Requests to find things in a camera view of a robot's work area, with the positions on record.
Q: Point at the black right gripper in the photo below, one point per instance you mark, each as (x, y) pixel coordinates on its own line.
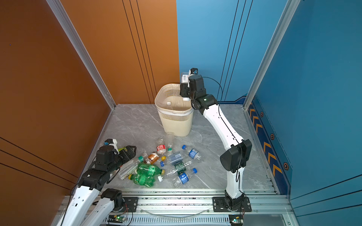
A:
(184, 87)

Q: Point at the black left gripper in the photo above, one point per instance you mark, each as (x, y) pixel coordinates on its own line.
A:
(132, 154)

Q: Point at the small red label clear bottle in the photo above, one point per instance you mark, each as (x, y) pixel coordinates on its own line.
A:
(161, 146)

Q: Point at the clear bottle green cap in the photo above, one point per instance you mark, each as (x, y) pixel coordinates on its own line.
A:
(169, 143)

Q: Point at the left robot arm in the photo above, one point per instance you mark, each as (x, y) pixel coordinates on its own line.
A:
(89, 206)

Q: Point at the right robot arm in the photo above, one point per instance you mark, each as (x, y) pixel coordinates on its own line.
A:
(237, 149)

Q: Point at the cream slatted waste bin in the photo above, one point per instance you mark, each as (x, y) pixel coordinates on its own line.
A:
(175, 113)

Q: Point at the clear flattened bottle white label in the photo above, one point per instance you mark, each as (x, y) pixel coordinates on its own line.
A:
(128, 168)

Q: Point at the green soda bottle upper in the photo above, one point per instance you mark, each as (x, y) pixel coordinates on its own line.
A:
(149, 170)

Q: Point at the green soda bottle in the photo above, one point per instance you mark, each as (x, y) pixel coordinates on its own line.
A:
(149, 170)
(142, 180)

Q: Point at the brown label bottle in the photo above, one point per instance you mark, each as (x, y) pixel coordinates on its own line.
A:
(148, 158)

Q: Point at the green soda bottle lower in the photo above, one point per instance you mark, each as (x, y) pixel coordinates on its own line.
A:
(142, 180)

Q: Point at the pale blue label bottle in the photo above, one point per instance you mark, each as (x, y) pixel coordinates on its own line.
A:
(172, 159)

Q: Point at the dark green label bottle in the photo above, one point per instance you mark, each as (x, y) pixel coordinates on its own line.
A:
(178, 169)

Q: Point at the left circuit board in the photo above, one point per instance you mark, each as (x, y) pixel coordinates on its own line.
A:
(116, 219)

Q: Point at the circuit board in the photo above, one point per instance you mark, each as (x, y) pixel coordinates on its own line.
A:
(236, 220)
(116, 219)

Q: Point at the right circuit board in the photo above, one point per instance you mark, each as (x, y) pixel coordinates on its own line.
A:
(236, 220)

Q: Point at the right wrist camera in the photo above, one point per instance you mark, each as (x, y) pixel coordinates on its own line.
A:
(185, 75)

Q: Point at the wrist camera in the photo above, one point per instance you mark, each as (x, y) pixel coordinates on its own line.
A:
(185, 75)
(111, 142)

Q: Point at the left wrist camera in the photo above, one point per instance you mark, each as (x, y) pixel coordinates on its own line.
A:
(111, 142)

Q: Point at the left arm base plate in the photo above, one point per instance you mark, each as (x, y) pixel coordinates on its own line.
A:
(125, 204)

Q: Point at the aluminium rail frame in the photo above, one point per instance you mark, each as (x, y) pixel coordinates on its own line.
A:
(181, 207)

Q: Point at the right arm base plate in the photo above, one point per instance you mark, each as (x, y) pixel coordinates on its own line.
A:
(226, 204)

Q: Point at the right aluminium corner post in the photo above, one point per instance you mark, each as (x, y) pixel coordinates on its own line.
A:
(282, 26)

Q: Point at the aluminium corner post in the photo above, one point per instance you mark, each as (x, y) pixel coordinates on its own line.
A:
(64, 20)
(282, 26)

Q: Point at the left aluminium corner post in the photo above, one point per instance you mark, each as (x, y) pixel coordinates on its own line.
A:
(64, 20)

